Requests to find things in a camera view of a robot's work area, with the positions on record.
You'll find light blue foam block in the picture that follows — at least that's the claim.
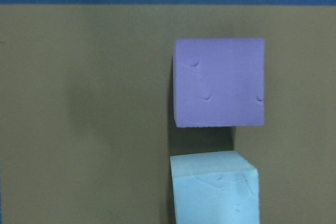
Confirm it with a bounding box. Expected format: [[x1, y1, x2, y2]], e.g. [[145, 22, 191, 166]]
[[170, 151, 260, 223]]

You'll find purple foam block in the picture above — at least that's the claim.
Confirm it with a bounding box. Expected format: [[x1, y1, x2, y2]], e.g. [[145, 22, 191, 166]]
[[173, 38, 265, 127]]

